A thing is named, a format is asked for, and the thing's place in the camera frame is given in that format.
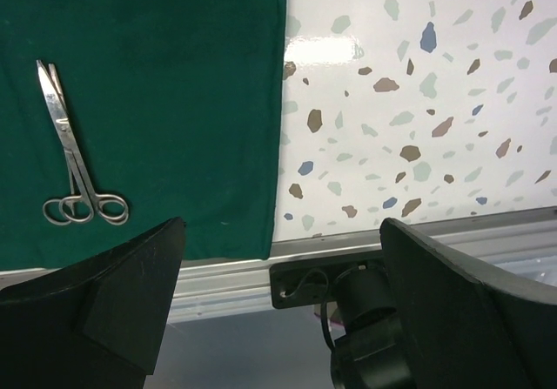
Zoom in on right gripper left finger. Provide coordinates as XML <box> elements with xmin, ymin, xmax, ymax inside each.
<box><xmin>1</xmin><ymin>218</ymin><xmax>185</xmax><ymax>388</ymax></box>

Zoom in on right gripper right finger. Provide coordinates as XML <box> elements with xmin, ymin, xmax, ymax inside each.
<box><xmin>379</xmin><ymin>218</ymin><xmax>556</xmax><ymax>388</ymax></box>

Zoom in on steel ring-handle hemostat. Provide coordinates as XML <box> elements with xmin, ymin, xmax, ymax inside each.
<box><xmin>36</xmin><ymin>60</ymin><xmax>94</xmax><ymax>226</ymax></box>

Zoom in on steel surgical scissors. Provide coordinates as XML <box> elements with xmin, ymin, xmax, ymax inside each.
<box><xmin>36</xmin><ymin>59</ymin><xmax>130</xmax><ymax>226</ymax></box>

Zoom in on dark green surgical cloth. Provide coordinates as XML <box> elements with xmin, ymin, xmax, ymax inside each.
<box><xmin>1</xmin><ymin>0</ymin><xmax>286</xmax><ymax>271</ymax></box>

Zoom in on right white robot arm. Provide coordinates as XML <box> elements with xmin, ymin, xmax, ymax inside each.
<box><xmin>1</xmin><ymin>218</ymin><xmax>556</xmax><ymax>388</ymax></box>

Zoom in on aluminium mounting rail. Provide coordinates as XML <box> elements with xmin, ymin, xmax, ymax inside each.
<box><xmin>0</xmin><ymin>205</ymin><xmax>557</xmax><ymax>325</ymax></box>

